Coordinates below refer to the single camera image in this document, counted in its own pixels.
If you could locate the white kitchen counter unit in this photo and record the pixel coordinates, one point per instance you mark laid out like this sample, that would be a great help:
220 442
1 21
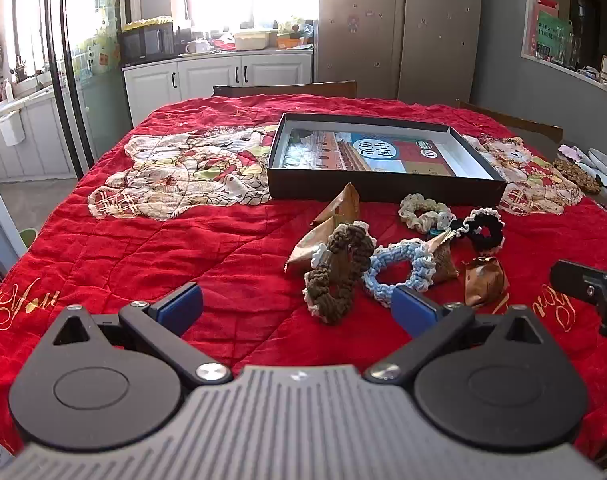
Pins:
33 135

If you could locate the brown beaded coaster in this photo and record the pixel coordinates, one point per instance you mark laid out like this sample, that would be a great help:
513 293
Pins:
576 175

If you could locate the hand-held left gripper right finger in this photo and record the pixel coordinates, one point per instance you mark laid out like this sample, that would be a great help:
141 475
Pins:
413 307

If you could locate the black white-trimmed scrunchie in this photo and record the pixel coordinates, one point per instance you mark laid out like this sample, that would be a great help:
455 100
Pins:
488 237

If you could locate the white wall shelf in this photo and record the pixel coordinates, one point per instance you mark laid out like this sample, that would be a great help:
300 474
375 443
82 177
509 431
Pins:
573 15

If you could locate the pink cloth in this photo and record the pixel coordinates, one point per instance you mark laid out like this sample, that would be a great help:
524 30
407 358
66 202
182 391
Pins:
573 152

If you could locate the cream crochet scrunchie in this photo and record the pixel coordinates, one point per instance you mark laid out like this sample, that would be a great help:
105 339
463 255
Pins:
423 217

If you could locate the white plate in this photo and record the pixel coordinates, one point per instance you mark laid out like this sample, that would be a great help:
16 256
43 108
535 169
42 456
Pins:
606 162

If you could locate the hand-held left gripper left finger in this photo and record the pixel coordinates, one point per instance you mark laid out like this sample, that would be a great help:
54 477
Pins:
181 307

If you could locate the beige double-door refrigerator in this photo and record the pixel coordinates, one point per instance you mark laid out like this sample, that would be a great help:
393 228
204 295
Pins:
398 30

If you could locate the colourful printed booklet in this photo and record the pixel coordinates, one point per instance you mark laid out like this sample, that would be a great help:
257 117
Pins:
373 152

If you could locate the green poster card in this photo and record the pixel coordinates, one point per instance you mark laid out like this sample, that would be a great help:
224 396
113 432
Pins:
551 35

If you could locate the black shallow cardboard box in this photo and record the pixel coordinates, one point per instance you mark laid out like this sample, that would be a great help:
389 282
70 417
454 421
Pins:
383 187

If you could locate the yellow cloth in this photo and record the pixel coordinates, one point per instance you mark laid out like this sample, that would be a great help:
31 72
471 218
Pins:
146 22

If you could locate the black framed glass door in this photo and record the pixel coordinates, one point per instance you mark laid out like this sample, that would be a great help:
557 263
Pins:
66 85

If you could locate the wooden chair back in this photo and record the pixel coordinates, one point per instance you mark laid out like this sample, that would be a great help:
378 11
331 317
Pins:
283 89
513 122

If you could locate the beige lidded container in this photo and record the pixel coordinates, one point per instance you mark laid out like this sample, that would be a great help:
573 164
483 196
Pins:
252 40

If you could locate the white kitchen cabinet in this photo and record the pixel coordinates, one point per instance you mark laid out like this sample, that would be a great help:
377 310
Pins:
208 72

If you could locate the white hanging bin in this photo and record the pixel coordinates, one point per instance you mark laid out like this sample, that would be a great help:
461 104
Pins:
11 127

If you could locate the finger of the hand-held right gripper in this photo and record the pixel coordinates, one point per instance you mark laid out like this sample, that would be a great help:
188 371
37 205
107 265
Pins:
583 280

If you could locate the white mug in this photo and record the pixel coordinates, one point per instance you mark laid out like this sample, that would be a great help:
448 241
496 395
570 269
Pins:
198 46

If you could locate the brown triangular snack packet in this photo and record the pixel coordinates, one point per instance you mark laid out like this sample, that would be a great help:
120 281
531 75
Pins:
343 205
443 265
483 285
303 251

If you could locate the red printed bear blanket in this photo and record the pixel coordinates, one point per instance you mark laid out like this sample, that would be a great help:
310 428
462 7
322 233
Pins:
183 270

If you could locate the brown crochet scrunchie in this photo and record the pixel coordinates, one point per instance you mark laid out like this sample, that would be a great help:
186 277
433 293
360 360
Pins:
353 252

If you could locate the red paper bag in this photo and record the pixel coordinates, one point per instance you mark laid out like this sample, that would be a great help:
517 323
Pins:
546 5

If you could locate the black microwave oven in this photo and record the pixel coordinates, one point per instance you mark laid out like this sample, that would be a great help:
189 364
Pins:
143 42

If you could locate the orange box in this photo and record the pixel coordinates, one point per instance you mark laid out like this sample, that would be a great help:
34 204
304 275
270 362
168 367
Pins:
288 42

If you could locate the blue crochet scrunchie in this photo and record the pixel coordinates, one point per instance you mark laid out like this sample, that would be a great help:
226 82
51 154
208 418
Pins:
418 260

